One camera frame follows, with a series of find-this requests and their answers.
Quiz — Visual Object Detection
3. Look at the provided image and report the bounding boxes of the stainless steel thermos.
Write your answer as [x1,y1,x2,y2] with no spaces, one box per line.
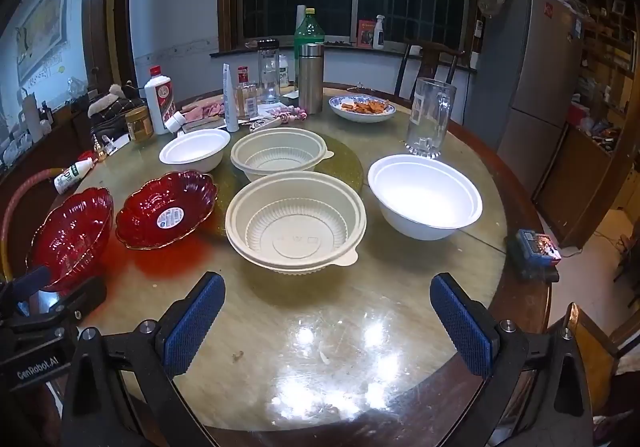
[298,43,325,114]

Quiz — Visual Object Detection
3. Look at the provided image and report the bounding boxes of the orange fried food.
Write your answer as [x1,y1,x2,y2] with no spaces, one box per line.
[342,98,391,115]

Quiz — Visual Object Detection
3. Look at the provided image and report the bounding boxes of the clear tumbler with black lid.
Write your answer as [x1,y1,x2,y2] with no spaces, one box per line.
[257,39,281,104]

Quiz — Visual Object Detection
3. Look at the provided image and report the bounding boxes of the beige plastic bowl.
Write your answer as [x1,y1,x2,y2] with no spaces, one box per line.
[230,128,335,184]
[225,170,367,274]

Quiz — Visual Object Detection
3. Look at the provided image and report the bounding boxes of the blue patterned plate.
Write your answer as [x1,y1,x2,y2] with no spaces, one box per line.
[328,96,397,123]

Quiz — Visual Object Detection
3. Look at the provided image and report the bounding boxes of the grey flat packet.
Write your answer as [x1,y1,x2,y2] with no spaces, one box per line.
[181,114,228,133]

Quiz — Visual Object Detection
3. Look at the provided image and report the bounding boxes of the white squeeze tube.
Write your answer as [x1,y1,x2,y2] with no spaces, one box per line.
[222,63,241,132]

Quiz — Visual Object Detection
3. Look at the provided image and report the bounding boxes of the red scalloped glass plate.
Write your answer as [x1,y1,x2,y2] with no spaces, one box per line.
[25,187,115,293]

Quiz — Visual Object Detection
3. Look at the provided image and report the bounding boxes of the clear glass mug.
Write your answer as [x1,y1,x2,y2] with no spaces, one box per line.
[404,77,458,158]

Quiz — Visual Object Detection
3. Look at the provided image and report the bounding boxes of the wooden chair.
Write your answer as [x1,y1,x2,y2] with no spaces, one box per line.
[394,38,468,100]
[547,302,640,408]

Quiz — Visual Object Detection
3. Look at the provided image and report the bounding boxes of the grey refrigerator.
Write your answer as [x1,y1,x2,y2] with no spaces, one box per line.
[465,0,585,195]

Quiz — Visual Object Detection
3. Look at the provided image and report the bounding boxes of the red scalloped plate with sticker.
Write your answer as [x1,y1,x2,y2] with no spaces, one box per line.
[115,170,220,251]

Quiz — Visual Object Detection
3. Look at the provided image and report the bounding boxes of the wooden door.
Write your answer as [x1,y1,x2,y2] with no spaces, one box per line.
[80,0,138,93]

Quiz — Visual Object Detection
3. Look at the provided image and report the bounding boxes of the wooden shelf cabinet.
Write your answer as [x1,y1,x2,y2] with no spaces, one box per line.
[532,0,640,248]

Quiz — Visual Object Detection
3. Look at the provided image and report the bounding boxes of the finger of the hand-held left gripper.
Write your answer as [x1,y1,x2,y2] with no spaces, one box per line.
[47,274,108,326]
[11,266,52,301]

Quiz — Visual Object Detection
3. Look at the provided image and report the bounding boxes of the large white foam bowl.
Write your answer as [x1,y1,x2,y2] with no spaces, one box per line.
[367,154,484,241]

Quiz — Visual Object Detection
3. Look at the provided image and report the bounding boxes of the blue card box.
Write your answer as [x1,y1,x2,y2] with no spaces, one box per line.
[505,228,561,283]

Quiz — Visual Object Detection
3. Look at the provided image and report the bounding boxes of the pink meat slices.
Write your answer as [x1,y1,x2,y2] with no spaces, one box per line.
[182,100,226,120]

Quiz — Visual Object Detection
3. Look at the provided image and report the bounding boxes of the white yogurt drink bottle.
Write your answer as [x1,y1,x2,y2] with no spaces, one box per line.
[53,158,96,195]

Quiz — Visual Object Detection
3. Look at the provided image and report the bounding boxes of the white liquor bottle red cap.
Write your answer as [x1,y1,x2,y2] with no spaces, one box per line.
[144,66,174,135]

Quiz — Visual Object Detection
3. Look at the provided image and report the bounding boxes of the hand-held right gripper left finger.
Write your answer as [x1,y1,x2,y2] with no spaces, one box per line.
[60,271,227,447]

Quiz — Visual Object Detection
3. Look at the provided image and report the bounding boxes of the small clear liquor bottle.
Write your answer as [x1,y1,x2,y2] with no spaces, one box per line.
[234,66,259,120]

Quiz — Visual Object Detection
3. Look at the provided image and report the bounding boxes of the small white foam bowl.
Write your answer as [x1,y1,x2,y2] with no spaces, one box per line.
[159,128,232,174]

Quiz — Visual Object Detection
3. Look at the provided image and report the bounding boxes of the pink bead bracelet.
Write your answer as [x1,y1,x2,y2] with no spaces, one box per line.
[272,104,308,120]

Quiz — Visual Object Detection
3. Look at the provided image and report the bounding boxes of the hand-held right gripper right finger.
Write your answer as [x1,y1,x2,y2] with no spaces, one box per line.
[430,273,596,447]

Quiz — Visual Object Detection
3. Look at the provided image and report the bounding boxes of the framed wall painting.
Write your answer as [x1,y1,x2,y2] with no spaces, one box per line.
[15,0,71,85]

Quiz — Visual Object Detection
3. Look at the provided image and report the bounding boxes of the green plastic bottle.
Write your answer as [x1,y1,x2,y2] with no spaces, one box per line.
[293,8,327,90]

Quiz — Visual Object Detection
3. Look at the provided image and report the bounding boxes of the amber jar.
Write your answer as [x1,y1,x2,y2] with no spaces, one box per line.
[125,105,154,143]

